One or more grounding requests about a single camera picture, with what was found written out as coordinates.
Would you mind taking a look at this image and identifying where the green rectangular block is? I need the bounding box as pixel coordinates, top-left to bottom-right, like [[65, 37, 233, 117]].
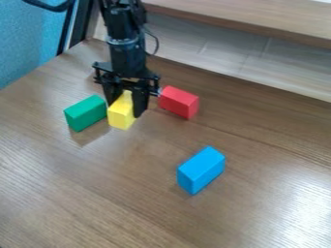
[[62, 93, 109, 133]]

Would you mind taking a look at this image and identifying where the yellow rectangular block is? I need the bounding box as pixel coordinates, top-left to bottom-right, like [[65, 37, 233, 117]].
[[105, 89, 138, 132]]

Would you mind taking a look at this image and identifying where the blue rectangular block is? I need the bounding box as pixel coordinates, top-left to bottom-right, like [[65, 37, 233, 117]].
[[175, 145, 228, 196]]

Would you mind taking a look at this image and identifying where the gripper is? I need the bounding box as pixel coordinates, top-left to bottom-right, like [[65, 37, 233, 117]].
[[90, 38, 162, 118]]

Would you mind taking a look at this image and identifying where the red rectangular block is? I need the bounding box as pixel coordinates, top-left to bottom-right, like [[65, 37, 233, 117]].
[[157, 84, 201, 120]]

